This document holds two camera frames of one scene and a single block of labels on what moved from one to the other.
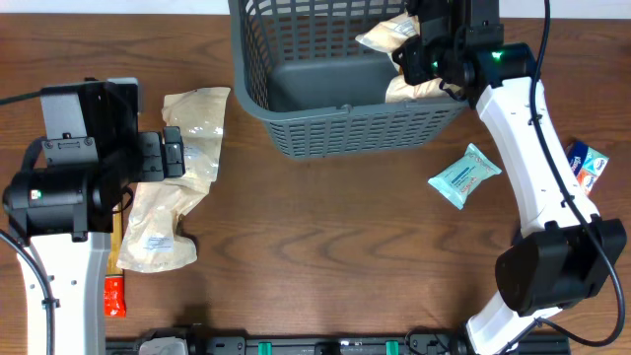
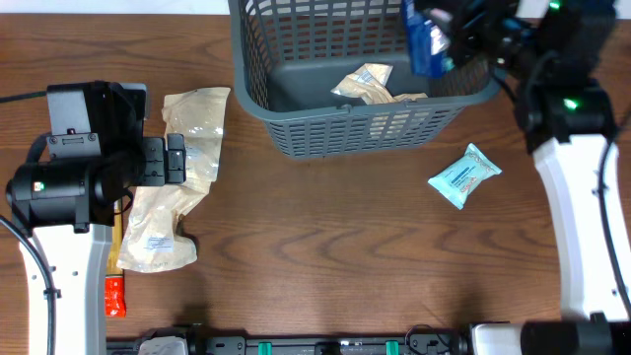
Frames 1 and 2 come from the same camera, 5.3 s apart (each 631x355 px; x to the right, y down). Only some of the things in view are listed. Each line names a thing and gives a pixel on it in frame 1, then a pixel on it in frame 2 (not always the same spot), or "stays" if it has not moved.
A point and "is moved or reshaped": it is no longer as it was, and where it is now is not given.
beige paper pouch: x=387 y=36 -> x=369 y=83
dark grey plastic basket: x=301 y=69 stays
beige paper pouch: x=200 y=116 stays
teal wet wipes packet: x=455 y=179 stays
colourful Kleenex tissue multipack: x=587 y=164 is moved or reshaped
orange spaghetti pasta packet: x=114 y=288 stays
